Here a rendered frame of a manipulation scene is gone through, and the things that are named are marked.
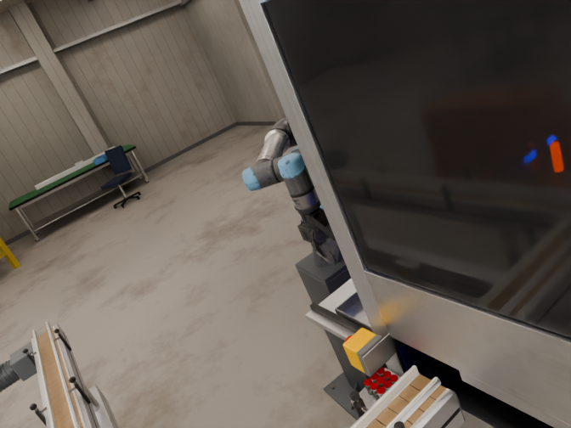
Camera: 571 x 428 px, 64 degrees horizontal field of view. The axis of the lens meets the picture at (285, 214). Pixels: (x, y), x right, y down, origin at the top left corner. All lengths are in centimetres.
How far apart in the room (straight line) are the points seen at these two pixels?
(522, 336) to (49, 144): 966
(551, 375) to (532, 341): 7
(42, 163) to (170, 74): 311
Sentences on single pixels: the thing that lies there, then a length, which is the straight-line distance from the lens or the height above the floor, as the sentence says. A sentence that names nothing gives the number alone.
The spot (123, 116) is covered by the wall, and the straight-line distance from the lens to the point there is 1021.
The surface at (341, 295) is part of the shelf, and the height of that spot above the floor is 88.
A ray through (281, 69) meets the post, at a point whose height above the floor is 168.
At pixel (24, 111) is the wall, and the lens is 1008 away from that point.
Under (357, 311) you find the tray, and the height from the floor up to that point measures 88.
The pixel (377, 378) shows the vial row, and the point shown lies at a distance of 122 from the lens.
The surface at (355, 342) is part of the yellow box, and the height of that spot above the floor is 103.
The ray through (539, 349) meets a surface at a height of 117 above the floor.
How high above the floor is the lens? 177
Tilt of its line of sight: 22 degrees down
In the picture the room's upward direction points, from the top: 24 degrees counter-clockwise
